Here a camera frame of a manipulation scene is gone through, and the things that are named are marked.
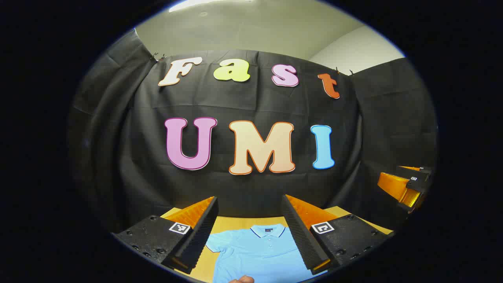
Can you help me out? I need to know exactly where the black backdrop cloth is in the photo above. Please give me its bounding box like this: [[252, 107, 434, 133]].
[[67, 29, 439, 236]]

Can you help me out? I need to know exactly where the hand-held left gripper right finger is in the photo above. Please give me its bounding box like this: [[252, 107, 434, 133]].
[[281, 194, 393, 276]]

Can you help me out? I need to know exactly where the light blue T-shirt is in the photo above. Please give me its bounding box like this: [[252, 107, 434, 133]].
[[206, 224, 327, 283]]

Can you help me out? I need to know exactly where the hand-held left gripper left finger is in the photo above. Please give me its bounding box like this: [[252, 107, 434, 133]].
[[112, 196, 219, 275]]

